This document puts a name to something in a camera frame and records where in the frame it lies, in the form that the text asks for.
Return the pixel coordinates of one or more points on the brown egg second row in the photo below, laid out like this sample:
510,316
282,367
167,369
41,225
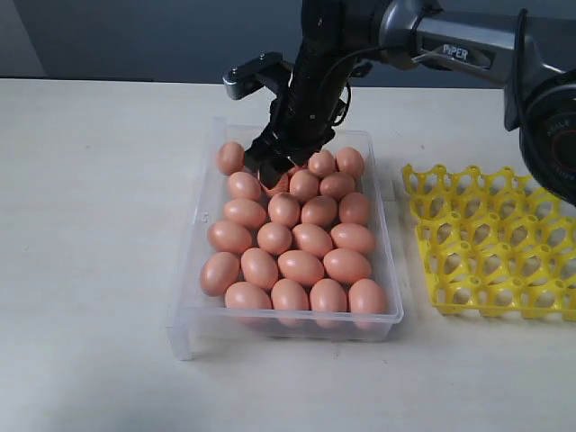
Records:
242,185
337,185

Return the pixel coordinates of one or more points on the clear plastic egg box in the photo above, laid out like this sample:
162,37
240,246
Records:
194,313

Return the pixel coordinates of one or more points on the brown egg fifth row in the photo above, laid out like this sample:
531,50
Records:
301,267
346,265
219,272
259,268

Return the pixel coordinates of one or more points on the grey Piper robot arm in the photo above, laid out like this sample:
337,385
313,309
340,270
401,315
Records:
531,59

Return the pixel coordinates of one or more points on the brown egg front row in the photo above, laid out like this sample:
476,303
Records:
366,297
288,295
246,296
328,296

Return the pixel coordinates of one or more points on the brown egg fourth row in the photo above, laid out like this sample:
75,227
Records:
354,237
312,239
228,236
274,238

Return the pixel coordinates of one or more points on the yellow plastic egg tray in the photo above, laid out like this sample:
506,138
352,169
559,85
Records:
492,243

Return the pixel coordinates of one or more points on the brown egg top row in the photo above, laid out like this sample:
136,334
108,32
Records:
322,164
230,158
350,161

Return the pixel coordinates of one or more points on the brown egg packed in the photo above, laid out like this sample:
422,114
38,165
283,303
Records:
304,185
285,209
245,212
279,182

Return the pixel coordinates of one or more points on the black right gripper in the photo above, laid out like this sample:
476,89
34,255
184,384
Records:
303,117

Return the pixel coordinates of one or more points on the brown egg third row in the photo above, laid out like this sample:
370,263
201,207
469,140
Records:
320,210
354,208

